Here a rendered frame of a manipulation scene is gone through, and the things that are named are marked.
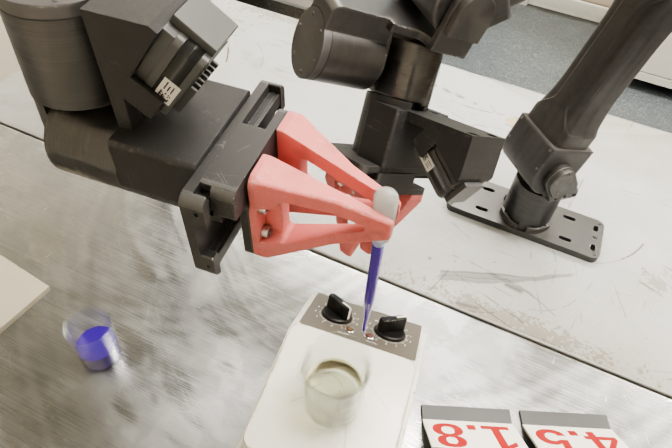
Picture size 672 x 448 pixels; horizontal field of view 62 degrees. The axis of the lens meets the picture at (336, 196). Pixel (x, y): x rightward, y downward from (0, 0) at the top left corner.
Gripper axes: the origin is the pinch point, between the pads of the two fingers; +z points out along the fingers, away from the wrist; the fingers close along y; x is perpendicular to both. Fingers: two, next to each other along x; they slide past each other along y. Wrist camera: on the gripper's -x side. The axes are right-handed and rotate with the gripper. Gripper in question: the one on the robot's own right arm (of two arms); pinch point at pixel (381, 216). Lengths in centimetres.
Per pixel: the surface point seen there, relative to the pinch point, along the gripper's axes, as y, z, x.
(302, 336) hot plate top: 2.6, -5.8, 23.2
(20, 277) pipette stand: 1.7, -39.1, 30.6
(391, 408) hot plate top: -0.9, 3.6, 23.2
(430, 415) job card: 3.2, 7.5, 31.9
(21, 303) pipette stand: -1.0, -36.8, 30.5
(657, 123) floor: 201, 79, 134
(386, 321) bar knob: 8.1, 0.8, 25.6
